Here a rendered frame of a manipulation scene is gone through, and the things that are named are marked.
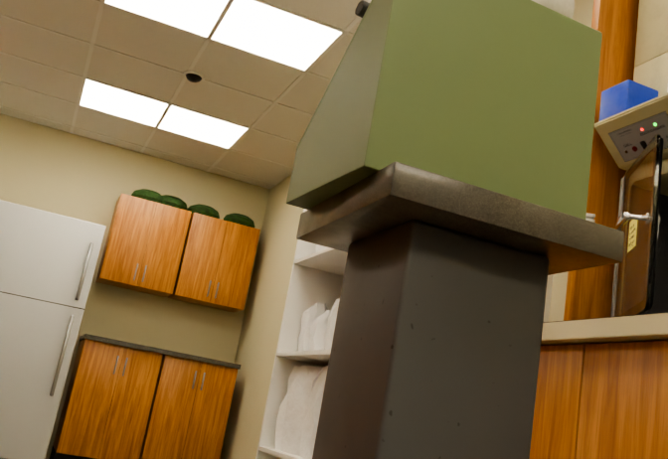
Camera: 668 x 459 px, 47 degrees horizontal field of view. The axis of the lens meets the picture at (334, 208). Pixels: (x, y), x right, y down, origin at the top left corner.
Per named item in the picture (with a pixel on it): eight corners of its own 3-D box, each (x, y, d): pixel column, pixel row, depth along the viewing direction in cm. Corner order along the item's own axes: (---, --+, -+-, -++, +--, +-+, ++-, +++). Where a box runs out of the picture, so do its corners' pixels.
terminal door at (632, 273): (614, 329, 189) (626, 176, 199) (649, 309, 160) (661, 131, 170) (611, 329, 189) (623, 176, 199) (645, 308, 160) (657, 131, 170)
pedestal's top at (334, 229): (390, 194, 84) (395, 160, 85) (295, 238, 113) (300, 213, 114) (622, 262, 94) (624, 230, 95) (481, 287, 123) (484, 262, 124)
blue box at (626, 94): (628, 133, 203) (630, 102, 205) (657, 122, 194) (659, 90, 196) (597, 122, 199) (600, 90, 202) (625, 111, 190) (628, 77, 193)
